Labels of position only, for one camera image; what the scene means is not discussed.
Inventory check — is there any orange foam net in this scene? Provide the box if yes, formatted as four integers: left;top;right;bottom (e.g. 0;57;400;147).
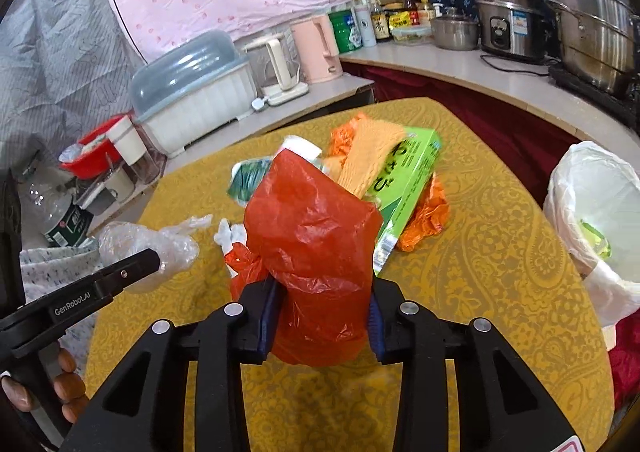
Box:
337;118;405;198

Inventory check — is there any black power cable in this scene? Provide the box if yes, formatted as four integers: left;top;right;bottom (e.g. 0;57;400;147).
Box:
480;52;551;78

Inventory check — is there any clear plastic bag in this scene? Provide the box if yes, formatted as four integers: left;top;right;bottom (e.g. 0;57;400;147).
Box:
97;215;213;294

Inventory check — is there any white tissue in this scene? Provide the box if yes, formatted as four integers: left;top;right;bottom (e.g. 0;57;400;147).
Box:
214;219;248;253

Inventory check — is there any clear food container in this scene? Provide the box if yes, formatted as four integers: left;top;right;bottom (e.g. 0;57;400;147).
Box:
390;25;433;46

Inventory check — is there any person's left hand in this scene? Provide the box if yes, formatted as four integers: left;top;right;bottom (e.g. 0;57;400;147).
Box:
0;349;90;428

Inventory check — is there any speckled white cloth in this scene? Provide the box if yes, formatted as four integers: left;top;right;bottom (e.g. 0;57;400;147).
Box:
20;242;101;368

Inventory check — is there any white bottle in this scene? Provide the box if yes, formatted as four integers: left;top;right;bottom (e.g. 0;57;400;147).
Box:
354;0;378;49

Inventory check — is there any red plastic bag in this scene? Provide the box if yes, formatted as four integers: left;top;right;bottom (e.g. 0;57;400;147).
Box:
224;149;383;367

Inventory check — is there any white glass blender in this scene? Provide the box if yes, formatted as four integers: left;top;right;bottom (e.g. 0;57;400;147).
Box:
245;32;311;107

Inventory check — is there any orange plastic bag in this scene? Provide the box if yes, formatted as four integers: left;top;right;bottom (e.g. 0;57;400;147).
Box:
329;113;451;253

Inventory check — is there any grey striped cloth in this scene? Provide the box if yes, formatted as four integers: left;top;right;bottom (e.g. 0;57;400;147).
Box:
0;0;146;183

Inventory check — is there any white plastic bag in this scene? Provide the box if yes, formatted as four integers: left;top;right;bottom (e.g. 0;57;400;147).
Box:
542;141;640;333

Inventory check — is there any white dish box blue lid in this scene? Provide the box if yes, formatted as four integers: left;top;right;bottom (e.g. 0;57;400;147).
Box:
129;30;258;158

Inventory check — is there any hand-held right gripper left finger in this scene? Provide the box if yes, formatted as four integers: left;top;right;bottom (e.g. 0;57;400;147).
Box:
59;279;286;452

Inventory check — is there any small steel pot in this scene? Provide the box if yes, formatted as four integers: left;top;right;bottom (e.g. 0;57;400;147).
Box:
430;7;482;52

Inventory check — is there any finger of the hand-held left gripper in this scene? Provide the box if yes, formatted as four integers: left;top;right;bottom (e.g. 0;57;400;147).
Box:
92;248;162;300

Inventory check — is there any green cardboard box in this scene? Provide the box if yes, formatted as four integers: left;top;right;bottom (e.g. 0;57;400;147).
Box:
367;127;443;278

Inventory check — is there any clear container white lid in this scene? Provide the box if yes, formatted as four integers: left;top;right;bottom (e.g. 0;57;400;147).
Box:
107;119;166;183
75;165;136;213

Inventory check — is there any green wrapper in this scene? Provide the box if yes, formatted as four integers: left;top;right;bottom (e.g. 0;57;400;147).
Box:
580;219;613;260

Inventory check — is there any crushed green label bottle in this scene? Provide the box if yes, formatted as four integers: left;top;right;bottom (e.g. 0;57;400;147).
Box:
227;135;346;205

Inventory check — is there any steel rice cooker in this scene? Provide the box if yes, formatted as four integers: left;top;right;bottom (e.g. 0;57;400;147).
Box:
474;0;551;64

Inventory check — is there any large clear plastic bottle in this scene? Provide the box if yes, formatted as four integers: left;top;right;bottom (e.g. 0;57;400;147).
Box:
22;165;96;248

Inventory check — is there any large steel steamer pot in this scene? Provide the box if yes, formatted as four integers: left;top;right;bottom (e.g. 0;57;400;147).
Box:
544;0;640;98

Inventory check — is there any pink electric kettle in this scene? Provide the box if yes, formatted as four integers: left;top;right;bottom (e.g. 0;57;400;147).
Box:
290;12;345;84

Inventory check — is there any red plastic basin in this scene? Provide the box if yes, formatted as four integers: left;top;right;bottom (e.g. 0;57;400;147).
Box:
59;115;132;179

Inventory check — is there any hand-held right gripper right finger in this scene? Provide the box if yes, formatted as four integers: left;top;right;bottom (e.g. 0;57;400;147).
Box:
367;277;586;452

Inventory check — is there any black induction cooker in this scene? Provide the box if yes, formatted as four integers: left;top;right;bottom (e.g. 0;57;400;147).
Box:
547;63;640;128

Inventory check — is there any dark red cloth skirt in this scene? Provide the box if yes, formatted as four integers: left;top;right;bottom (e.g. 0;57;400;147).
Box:
372;65;601;205

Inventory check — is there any dark sauce bottle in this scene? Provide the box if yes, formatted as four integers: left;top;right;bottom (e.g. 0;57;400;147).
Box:
369;0;394;42

